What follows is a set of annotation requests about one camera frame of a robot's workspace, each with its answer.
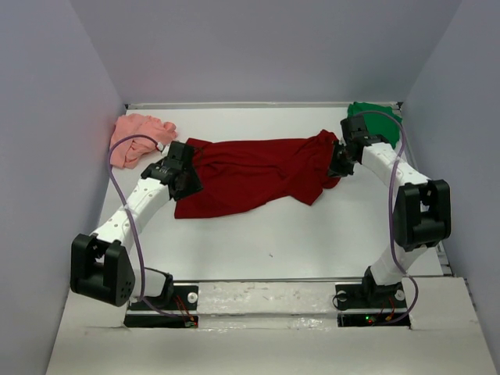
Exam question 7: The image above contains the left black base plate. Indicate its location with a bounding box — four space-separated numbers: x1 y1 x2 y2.
123 283 199 329

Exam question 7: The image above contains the pink t shirt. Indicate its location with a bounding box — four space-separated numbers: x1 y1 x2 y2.
109 114 177 169

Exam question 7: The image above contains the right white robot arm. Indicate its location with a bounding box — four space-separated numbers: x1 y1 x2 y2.
328 113 452 311

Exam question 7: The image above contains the dark red t shirt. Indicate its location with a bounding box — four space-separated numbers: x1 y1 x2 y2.
174 130 339 220

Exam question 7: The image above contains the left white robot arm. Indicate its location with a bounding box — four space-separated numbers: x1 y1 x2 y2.
70 141 202 311

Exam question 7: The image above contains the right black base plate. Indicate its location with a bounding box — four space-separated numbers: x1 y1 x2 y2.
332 283 410 327

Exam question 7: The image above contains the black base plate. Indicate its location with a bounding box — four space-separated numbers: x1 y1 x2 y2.
332 283 410 327
123 283 199 329

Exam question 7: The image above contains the folded green t shirt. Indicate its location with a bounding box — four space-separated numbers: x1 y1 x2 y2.
347 102 402 148

